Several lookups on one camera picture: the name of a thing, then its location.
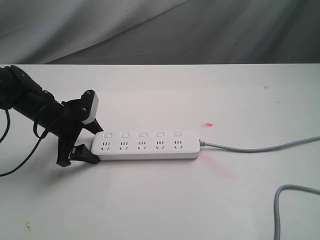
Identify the white five-outlet power strip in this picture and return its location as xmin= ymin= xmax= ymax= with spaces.
xmin=91 ymin=129 xmax=201 ymax=161

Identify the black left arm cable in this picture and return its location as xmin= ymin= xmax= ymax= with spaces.
xmin=0 ymin=92 xmax=66 ymax=178

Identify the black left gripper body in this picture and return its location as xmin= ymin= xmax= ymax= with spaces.
xmin=48 ymin=96 xmax=86 ymax=167

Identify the grey backdrop cloth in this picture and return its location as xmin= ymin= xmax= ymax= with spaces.
xmin=0 ymin=0 xmax=320 ymax=65

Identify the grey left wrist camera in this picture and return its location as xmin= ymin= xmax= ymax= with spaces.
xmin=80 ymin=89 xmax=99 ymax=125

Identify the grey power cable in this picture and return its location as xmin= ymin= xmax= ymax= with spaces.
xmin=199 ymin=136 xmax=320 ymax=240

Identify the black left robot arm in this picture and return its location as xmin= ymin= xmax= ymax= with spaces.
xmin=0 ymin=65 xmax=103 ymax=167

